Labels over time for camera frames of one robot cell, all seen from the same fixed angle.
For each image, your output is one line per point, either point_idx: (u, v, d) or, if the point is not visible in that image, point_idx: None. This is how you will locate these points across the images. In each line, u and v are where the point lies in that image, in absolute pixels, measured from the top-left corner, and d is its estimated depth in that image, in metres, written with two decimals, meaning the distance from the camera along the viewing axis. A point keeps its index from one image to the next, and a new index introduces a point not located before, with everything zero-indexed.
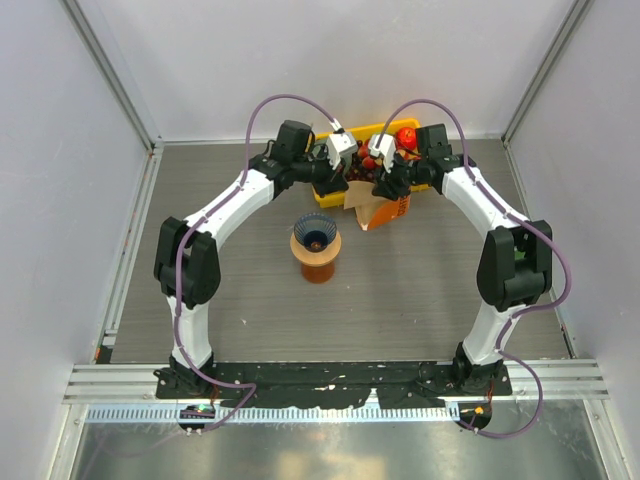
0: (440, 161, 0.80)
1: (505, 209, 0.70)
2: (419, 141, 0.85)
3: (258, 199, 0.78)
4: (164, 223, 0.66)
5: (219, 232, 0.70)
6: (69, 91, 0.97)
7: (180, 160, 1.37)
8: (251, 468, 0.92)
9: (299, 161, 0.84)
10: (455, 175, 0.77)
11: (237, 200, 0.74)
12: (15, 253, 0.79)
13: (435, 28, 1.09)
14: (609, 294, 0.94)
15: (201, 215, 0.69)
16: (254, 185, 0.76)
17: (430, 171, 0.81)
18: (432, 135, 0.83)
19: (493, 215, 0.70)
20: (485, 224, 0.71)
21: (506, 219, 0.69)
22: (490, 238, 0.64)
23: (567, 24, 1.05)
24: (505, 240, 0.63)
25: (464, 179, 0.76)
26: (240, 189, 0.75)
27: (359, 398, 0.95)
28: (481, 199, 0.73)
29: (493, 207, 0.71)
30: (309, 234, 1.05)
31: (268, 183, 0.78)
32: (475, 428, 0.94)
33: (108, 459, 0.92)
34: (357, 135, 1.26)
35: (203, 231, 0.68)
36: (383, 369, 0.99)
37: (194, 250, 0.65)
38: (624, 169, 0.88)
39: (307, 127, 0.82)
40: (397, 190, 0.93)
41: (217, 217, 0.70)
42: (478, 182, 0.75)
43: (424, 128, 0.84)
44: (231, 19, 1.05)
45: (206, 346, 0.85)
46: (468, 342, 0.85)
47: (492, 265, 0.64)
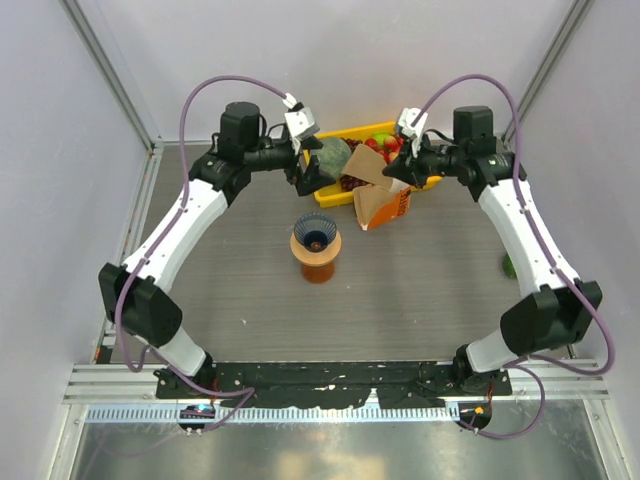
0: (484, 165, 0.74)
1: (555, 263, 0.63)
2: (459, 126, 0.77)
3: (209, 215, 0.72)
4: (101, 272, 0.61)
5: (165, 270, 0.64)
6: (69, 91, 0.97)
7: (180, 161, 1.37)
8: (251, 468, 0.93)
9: (252, 149, 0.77)
10: (502, 196, 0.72)
11: (182, 226, 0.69)
12: (15, 251, 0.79)
13: (435, 28, 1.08)
14: (609, 294, 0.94)
15: (142, 256, 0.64)
16: (198, 201, 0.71)
17: (470, 172, 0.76)
18: (475, 129, 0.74)
19: (539, 265, 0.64)
20: (526, 273, 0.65)
21: (554, 274, 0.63)
22: (535, 301, 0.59)
23: (568, 24, 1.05)
24: (550, 306, 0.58)
25: (512, 204, 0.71)
26: (184, 211, 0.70)
27: (359, 398, 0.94)
28: (529, 241, 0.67)
29: (541, 256, 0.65)
30: (309, 233, 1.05)
31: (217, 193, 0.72)
32: (475, 428, 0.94)
33: (108, 459, 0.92)
34: (357, 135, 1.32)
35: (144, 276, 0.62)
36: (383, 369, 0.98)
37: (136, 297, 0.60)
38: (625, 169, 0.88)
39: (253, 112, 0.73)
40: (419, 177, 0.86)
41: (160, 253, 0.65)
42: (527, 211, 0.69)
43: (469, 113, 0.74)
44: (231, 20, 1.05)
45: (195, 351, 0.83)
46: (473, 350, 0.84)
47: (529, 324, 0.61)
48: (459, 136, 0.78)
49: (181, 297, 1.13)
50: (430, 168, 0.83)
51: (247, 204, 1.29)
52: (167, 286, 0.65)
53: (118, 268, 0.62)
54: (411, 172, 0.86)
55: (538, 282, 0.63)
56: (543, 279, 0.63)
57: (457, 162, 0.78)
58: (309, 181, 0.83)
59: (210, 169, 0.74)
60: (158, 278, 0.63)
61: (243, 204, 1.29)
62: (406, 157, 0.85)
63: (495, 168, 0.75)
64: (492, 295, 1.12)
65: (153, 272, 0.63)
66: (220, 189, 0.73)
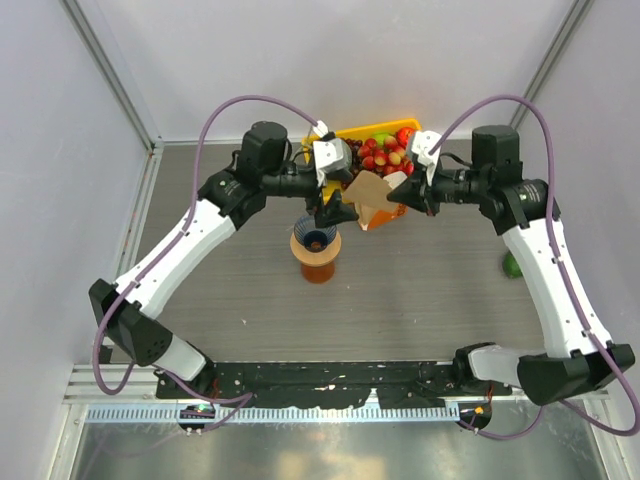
0: (514, 199, 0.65)
1: (588, 326, 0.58)
2: (482, 149, 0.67)
3: (212, 239, 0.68)
4: (90, 290, 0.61)
5: (156, 296, 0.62)
6: (69, 90, 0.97)
7: (181, 161, 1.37)
8: (251, 468, 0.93)
9: (271, 174, 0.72)
10: (532, 240, 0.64)
11: (180, 250, 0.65)
12: (15, 251, 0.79)
13: (435, 28, 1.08)
14: (609, 293, 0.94)
15: (132, 279, 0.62)
16: (202, 225, 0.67)
17: (497, 204, 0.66)
18: (500, 153, 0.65)
19: (570, 327, 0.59)
20: (554, 331, 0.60)
21: (586, 338, 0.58)
22: (565, 368, 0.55)
23: (568, 24, 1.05)
24: (579, 375, 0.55)
25: (543, 250, 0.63)
26: (185, 234, 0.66)
27: (359, 398, 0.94)
28: (560, 298, 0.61)
29: (573, 315, 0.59)
30: (309, 233, 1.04)
31: (223, 219, 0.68)
32: (475, 428, 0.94)
33: (109, 459, 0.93)
34: (357, 134, 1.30)
35: (131, 300, 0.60)
36: (383, 369, 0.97)
37: (120, 319, 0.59)
38: (626, 169, 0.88)
39: (281, 135, 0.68)
40: (431, 206, 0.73)
41: (152, 278, 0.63)
42: (561, 261, 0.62)
43: (494, 136, 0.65)
44: (231, 20, 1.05)
45: (195, 354, 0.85)
46: (478, 355, 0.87)
47: (552, 386, 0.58)
48: (482, 161, 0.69)
49: (181, 297, 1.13)
50: (445, 196, 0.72)
51: None
52: (156, 312, 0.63)
53: (109, 286, 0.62)
54: (423, 201, 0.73)
55: (568, 347, 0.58)
56: (574, 344, 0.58)
57: (480, 192, 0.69)
58: (328, 217, 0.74)
59: (222, 189, 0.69)
60: (146, 304, 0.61)
61: None
62: (416, 184, 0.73)
63: (526, 202, 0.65)
64: (492, 295, 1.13)
65: (141, 298, 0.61)
66: (228, 216, 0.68)
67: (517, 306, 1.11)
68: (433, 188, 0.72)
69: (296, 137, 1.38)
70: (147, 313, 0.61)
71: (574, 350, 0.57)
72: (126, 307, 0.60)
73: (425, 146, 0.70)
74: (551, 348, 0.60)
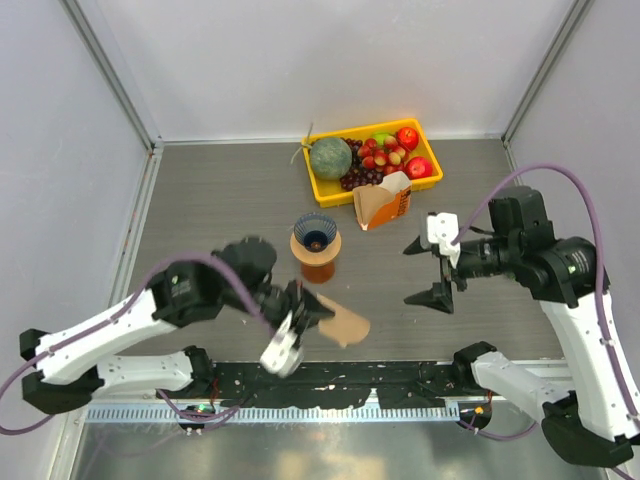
0: (561, 270, 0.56)
1: (634, 410, 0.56)
2: (504, 215, 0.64)
3: (143, 334, 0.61)
4: (22, 336, 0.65)
5: (64, 370, 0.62)
6: (69, 90, 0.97)
7: (180, 161, 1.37)
8: (251, 468, 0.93)
9: (242, 292, 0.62)
10: (580, 319, 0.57)
11: (101, 337, 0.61)
12: (15, 251, 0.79)
13: (435, 29, 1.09)
14: (611, 293, 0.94)
15: (48, 348, 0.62)
16: (130, 320, 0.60)
17: (539, 274, 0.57)
18: (523, 214, 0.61)
19: (616, 414, 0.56)
20: (596, 410, 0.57)
21: (631, 421, 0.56)
22: (608, 456, 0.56)
23: (568, 24, 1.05)
24: (621, 458, 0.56)
25: (591, 330, 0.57)
26: (113, 322, 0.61)
27: (359, 398, 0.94)
28: (605, 380, 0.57)
29: (618, 397, 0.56)
30: (309, 234, 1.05)
31: (152, 321, 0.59)
32: (475, 428, 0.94)
33: (108, 459, 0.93)
34: (357, 135, 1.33)
35: (41, 367, 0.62)
36: (383, 369, 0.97)
37: (25, 378, 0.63)
38: (628, 170, 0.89)
39: (268, 257, 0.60)
40: (458, 281, 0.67)
41: (64, 354, 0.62)
42: (611, 345, 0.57)
43: (514, 198, 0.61)
44: (230, 20, 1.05)
45: (186, 358, 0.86)
46: (480, 365, 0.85)
47: (590, 457, 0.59)
48: (507, 227, 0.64)
49: None
50: (473, 271, 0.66)
51: (247, 203, 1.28)
52: (66, 379, 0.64)
53: (39, 337, 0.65)
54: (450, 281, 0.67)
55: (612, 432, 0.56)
56: (618, 429, 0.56)
57: (512, 261, 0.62)
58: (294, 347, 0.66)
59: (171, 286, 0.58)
60: (49, 377, 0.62)
61: (242, 203, 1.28)
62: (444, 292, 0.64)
63: (575, 274, 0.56)
64: (492, 295, 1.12)
65: (46, 369, 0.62)
66: (158, 320, 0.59)
67: (517, 306, 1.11)
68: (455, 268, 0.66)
69: (296, 137, 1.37)
70: (53, 382, 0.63)
71: (619, 435, 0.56)
72: (37, 368, 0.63)
73: (444, 235, 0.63)
74: (589, 422, 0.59)
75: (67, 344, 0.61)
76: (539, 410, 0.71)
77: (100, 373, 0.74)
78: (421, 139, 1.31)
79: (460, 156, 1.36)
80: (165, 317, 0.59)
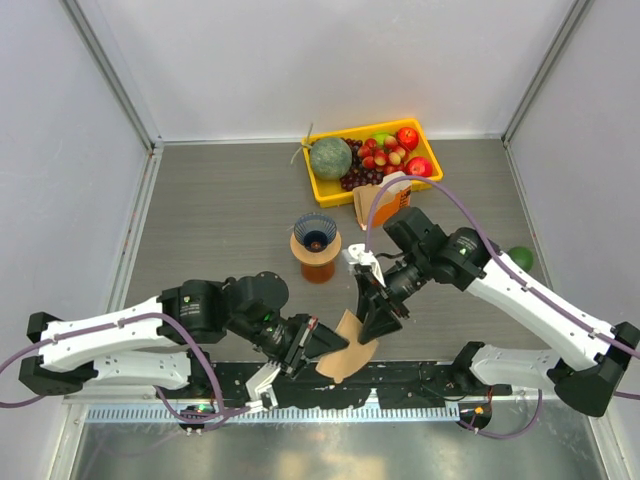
0: (457, 257, 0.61)
1: (590, 327, 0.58)
2: (399, 237, 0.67)
3: (144, 343, 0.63)
4: (32, 315, 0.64)
5: (61, 361, 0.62)
6: (69, 89, 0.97)
7: (180, 161, 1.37)
8: (251, 468, 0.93)
9: (246, 322, 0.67)
10: (495, 280, 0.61)
11: (105, 339, 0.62)
12: (15, 252, 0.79)
13: (434, 30, 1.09)
14: (611, 293, 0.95)
15: (54, 335, 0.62)
16: (136, 329, 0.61)
17: (447, 270, 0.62)
18: (411, 227, 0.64)
19: (580, 341, 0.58)
20: (567, 347, 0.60)
21: (595, 338, 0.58)
22: (605, 380, 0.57)
23: (567, 25, 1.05)
24: (616, 375, 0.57)
25: (511, 285, 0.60)
26: (118, 327, 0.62)
27: (359, 398, 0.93)
28: (552, 317, 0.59)
29: (571, 325, 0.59)
30: (309, 233, 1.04)
31: (156, 336, 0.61)
32: (475, 428, 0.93)
33: (108, 459, 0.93)
34: (357, 135, 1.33)
35: (41, 352, 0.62)
36: (383, 369, 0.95)
37: (25, 361, 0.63)
38: (626, 172, 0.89)
39: (274, 300, 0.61)
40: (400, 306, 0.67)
41: (67, 345, 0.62)
42: (531, 286, 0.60)
43: (399, 219, 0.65)
44: (230, 21, 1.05)
45: (186, 360, 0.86)
46: (479, 364, 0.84)
47: (601, 393, 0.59)
48: (407, 245, 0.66)
49: None
50: (407, 291, 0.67)
51: (247, 203, 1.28)
52: (62, 369, 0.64)
53: (47, 322, 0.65)
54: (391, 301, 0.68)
55: (590, 356, 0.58)
56: (592, 351, 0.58)
57: (424, 268, 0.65)
58: (293, 376, 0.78)
59: (182, 305, 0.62)
60: (46, 364, 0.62)
61: (242, 203, 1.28)
62: (379, 299, 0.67)
63: (469, 254, 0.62)
64: None
65: (46, 356, 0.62)
66: (162, 335, 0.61)
67: None
68: (392, 292, 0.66)
69: (296, 137, 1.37)
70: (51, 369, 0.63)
71: (595, 356, 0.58)
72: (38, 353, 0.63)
73: (359, 253, 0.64)
74: (576, 362, 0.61)
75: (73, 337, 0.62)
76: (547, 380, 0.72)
77: (96, 364, 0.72)
78: (421, 139, 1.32)
79: (460, 156, 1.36)
80: (168, 335, 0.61)
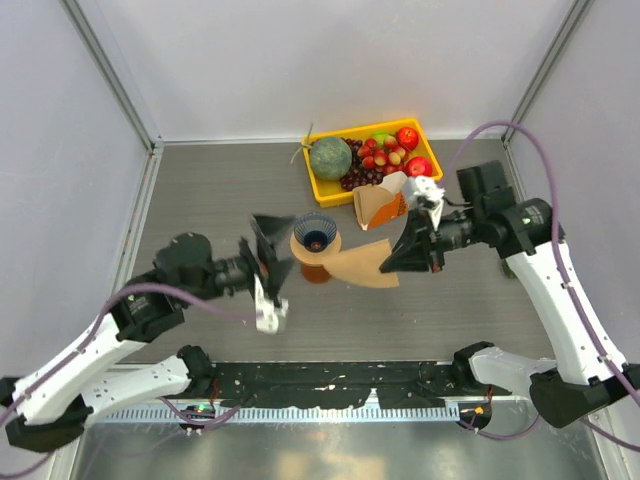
0: (517, 222, 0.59)
1: (604, 352, 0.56)
2: (466, 185, 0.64)
3: (115, 356, 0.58)
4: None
5: (46, 410, 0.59)
6: (69, 90, 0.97)
7: (180, 161, 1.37)
8: (251, 468, 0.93)
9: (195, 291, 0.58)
10: (540, 264, 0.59)
11: (72, 370, 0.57)
12: (15, 252, 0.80)
13: (434, 30, 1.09)
14: (612, 293, 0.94)
15: (24, 391, 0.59)
16: (98, 346, 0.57)
17: (499, 230, 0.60)
18: (486, 178, 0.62)
19: (585, 357, 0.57)
20: (569, 357, 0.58)
21: (602, 363, 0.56)
22: (580, 394, 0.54)
23: (567, 24, 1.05)
24: (598, 401, 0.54)
25: (552, 276, 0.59)
26: (81, 352, 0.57)
27: (359, 398, 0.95)
28: (572, 323, 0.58)
29: (588, 341, 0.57)
30: (309, 233, 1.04)
31: (119, 342, 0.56)
32: (475, 428, 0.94)
33: (108, 459, 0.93)
34: (358, 135, 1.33)
35: (22, 410, 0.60)
36: (382, 369, 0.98)
37: (12, 424, 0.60)
38: (628, 171, 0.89)
39: (206, 255, 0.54)
40: (438, 256, 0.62)
41: (40, 393, 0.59)
42: (571, 286, 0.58)
43: (479, 167, 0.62)
44: (230, 21, 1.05)
45: (180, 360, 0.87)
46: (476, 364, 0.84)
47: (572, 410, 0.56)
48: (470, 196, 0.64)
49: None
50: (453, 243, 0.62)
51: (247, 203, 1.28)
52: (50, 418, 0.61)
53: (14, 382, 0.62)
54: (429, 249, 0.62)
55: (585, 375, 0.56)
56: (591, 372, 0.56)
57: (478, 227, 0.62)
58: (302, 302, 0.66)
59: (127, 304, 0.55)
60: (31, 419, 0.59)
61: (242, 203, 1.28)
62: (422, 235, 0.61)
63: (530, 226, 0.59)
64: (492, 295, 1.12)
65: (27, 411, 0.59)
66: (124, 340, 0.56)
67: (517, 306, 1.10)
68: (441, 238, 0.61)
69: (296, 137, 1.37)
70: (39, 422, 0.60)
71: (592, 377, 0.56)
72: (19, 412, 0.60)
73: (428, 187, 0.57)
74: (568, 376, 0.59)
75: (42, 382, 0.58)
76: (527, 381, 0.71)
77: (86, 400, 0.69)
78: (421, 139, 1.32)
79: (460, 156, 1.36)
80: (129, 337, 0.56)
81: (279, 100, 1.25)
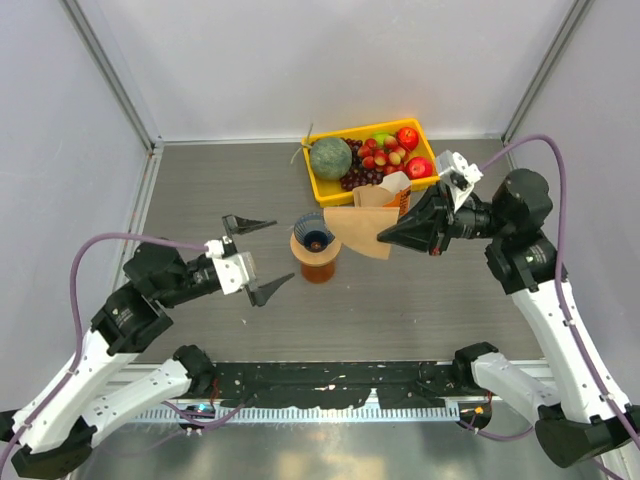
0: (522, 262, 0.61)
1: (606, 390, 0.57)
2: (505, 203, 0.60)
3: (108, 371, 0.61)
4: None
5: (49, 437, 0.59)
6: (69, 90, 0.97)
7: (180, 161, 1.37)
8: (251, 468, 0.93)
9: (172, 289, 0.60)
10: (543, 302, 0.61)
11: (68, 391, 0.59)
12: (16, 253, 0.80)
13: (434, 30, 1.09)
14: (612, 293, 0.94)
15: (24, 421, 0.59)
16: (89, 365, 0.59)
17: (504, 266, 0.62)
18: (526, 215, 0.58)
19: (587, 396, 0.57)
20: (571, 395, 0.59)
21: (605, 402, 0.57)
22: (581, 436, 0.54)
23: (568, 24, 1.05)
24: (599, 442, 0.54)
25: (554, 312, 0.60)
26: (74, 373, 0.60)
27: (359, 398, 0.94)
28: (574, 360, 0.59)
29: (589, 379, 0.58)
30: (309, 233, 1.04)
31: (111, 356, 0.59)
32: (475, 428, 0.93)
33: (109, 459, 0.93)
34: (358, 135, 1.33)
35: (24, 441, 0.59)
36: (383, 369, 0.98)
37: (15, 456, 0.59)
38: (627, 172, 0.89)
39: (170, 254, 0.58)
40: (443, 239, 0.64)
41: (41, 421, 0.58)
42: (572, 325, 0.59)
43: (528, 205, 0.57)
44: (230, 21, 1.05)
45: (177, 364, 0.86)
46: (478, 364, 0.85)
47: (574, 450, 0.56)
48: (500, 210, 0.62)
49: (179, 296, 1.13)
50: (462, 232, 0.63)
51: (247, 203, 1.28)
52: (56, 443, 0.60)
53: (11, 416, 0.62)
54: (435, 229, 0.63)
55: (587, 414, 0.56)
56: (593, 410, 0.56)
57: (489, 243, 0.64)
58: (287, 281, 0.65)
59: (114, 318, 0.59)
60: (35, 448, 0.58)
61: (242, 203, 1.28)
62: (437, 215, 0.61)
63: (533, 264, 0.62)
64: (492, 295, 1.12)
65: (30, 440, 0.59)
66: (115, 353, 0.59)
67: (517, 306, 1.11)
68: (452, 227, 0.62)
69: (296, 137, 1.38)
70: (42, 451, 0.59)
71: (593, 416, 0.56)
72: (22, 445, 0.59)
73: (464, 165, 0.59)
74: (571, 414, 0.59)
75: (40, 409, 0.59)
76: (535, 413, 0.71)
77: (90, 420, 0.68)
78: (421, 139, 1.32)
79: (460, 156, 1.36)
80: (120, 350, 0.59)
81: (279, 100, 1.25)
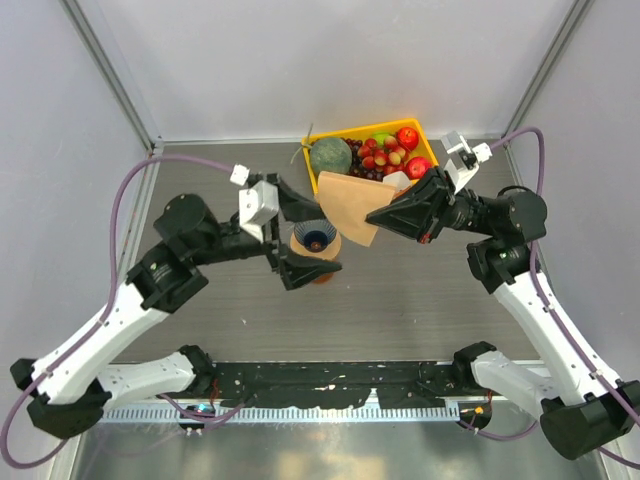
0: (497, 261, 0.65)
1: (594, 368, 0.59)
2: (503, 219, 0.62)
3: (138, 328, 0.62)
4: (12, 368, 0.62)
5: (69, 387, 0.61)
6: (69, 90, 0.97)
7: (180, 161, 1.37)
8: (251, 468, 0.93)
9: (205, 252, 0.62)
10: (521, 292, 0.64)
11: (97, 341, 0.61)
12: (15, 252, 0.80)
13: (434, 30, 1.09)
14: (611, 293, 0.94)
15: (45, 369, 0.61)
16: (121, 316, 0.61)
17: (482, 266, 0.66)
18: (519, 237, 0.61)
19: (578, 375, 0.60)
20: (563, 378, 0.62)
21: (595, 379, 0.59)
22: (577, 413, 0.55)
23: (567, 24, 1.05)
24: (597, 416, 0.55)
25: (533, 300, 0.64)
26: (104, 324, 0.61)
27: (359, 398, 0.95)
28: (559, 343, 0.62)
29: (577, 358, 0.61)
30: (309, 233, 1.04)
31: (145, 310, 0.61)
32: (475, 428, 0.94)
33: (108, 459, 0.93)
34: (357, 135, 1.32)
35: (42, 390, 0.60)
36: (383, 369, 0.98)
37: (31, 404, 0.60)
38: (627, 171, 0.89)
39: (201, 212, 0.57)
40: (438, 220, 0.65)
41: (64, 370, 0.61)
42: (552, 309, 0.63)
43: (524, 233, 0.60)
44: (230, 20, 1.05)
45: (183, 357, 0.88)
46: (477, 364, 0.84)
47: (577, 433, 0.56)
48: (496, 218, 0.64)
49: None
50: (456, 220, 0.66)
51: None
52: (72, 398, 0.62)
53: (30, 364, 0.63)
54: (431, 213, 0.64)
55: (581, 392, 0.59)
56: (585, 388, 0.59)
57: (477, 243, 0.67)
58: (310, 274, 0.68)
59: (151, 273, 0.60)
60: (54, 397, 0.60)
61: None
62: (434, 199, 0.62)
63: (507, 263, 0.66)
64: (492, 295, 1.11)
65: (49, 390, 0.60)
66: (149, 307, 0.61)
67: None
68: (445, 213, 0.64)
69: (296, 137, 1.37)
70: (60, 400, 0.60)
71: (587, 394, 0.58)
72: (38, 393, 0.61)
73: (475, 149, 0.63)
74: (568, 398, 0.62)
75: (64, 359, 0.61)
76: (538, 406, 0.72)
77: (106, 385, 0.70)
78: (421, 138, 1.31)
79: None
80: (154, 304, 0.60)
81: (279, 100, 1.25)
